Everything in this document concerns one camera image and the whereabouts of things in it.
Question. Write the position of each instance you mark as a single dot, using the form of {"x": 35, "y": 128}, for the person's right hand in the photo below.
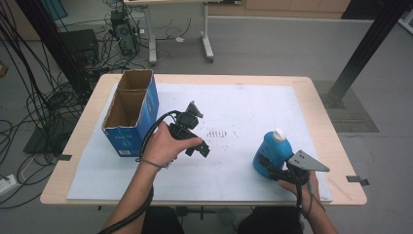
{"x": 303, "y": 193}

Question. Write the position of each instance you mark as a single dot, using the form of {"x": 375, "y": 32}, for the blue cardboard box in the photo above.
{"x": 130, "y": 117}

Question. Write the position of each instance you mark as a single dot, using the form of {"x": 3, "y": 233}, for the person's leg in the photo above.
{"x": 269, "y": 222}
{"x": 162, "y": 222}

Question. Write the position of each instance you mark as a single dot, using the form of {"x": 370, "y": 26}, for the black metal frame post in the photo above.
{"x": 367, "y": 48}
{"x": 53, "y": 42}

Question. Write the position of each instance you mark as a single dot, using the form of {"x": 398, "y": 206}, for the white table mat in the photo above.
{"x": 227, "y": 175}

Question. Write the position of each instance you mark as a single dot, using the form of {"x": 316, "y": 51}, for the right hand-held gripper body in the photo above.
{"x": 300, "y": 167}

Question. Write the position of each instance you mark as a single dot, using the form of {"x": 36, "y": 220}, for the black computer tower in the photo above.
{"x": 125, "y": 34}

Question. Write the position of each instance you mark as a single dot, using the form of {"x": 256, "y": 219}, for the white desk with metal legs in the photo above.
{"x": 152, "y": 39}

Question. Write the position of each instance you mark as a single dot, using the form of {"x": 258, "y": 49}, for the person's right leg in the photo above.
{"x": 269, "y": 222}

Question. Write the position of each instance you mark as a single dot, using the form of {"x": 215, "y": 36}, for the black equipment case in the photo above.
{"x": 79, "y": 45}

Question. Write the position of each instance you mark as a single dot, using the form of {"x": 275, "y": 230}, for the white power strip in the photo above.
{"x": 6, "y": 184}

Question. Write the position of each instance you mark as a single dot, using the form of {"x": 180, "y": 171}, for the person's left leg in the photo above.
{"x": 162, "y": 222}

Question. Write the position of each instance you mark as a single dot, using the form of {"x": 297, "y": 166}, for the wooden cabinet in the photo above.
{"x": 292, "y": 8}

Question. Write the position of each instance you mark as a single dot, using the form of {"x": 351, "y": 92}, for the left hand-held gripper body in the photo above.
{"x": 185, "y": 122}

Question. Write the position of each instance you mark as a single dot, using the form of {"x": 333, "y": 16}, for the blue bottle with white cap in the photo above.
{"x": 276, "y": 146}

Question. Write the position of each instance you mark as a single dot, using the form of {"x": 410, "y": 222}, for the black floor plate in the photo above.
{"x": 45, "y": 139}

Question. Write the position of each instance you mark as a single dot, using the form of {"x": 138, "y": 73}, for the teal panel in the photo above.
{"x": 54, "y": 8}

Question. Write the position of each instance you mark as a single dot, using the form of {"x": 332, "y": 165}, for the person's left hand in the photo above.
{"x": 165, "y": 148}

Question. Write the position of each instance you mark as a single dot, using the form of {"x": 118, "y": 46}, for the dark metal table bracket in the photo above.
{"x": 64, "y": 157}
{"x": 357, "y": 179}

